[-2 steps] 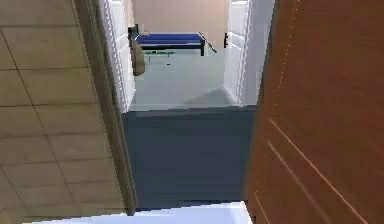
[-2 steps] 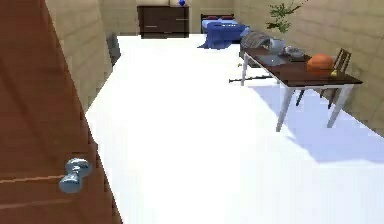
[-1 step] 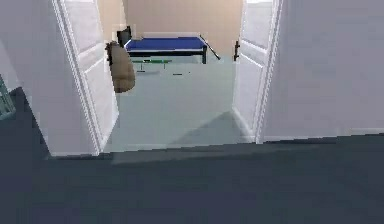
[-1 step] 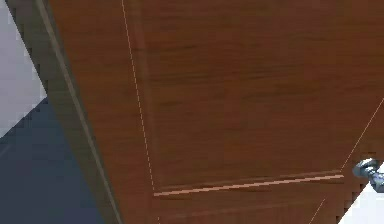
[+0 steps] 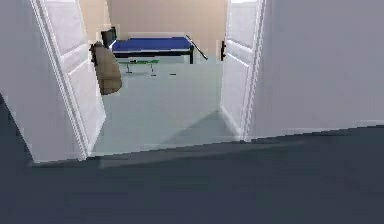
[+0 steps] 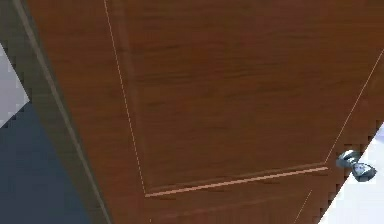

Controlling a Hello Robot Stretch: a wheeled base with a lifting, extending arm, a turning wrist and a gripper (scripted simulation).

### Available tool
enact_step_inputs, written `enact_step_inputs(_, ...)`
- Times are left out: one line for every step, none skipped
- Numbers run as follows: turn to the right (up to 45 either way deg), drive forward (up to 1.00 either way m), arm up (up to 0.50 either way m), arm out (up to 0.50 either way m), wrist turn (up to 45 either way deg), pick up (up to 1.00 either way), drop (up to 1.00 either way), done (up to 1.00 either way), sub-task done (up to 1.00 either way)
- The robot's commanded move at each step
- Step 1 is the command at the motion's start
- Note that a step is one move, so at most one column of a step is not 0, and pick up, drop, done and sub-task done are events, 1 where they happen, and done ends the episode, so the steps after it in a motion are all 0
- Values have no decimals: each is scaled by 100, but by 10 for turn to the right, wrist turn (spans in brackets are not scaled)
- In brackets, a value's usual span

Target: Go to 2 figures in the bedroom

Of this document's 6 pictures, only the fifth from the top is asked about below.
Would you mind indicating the green flat object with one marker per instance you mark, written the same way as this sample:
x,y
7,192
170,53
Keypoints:
x,y
140,62

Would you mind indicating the brown rounded shape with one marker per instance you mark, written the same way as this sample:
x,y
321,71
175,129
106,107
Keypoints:
x,y
108,71

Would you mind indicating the blue bed with black frame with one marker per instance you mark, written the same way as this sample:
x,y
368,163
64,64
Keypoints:
x,y
151,45

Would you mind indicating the black chair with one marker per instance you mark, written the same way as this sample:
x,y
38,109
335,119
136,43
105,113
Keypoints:
x,y
108,36

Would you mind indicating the white room door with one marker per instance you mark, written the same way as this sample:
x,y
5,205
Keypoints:
x,y
237,70
78,73

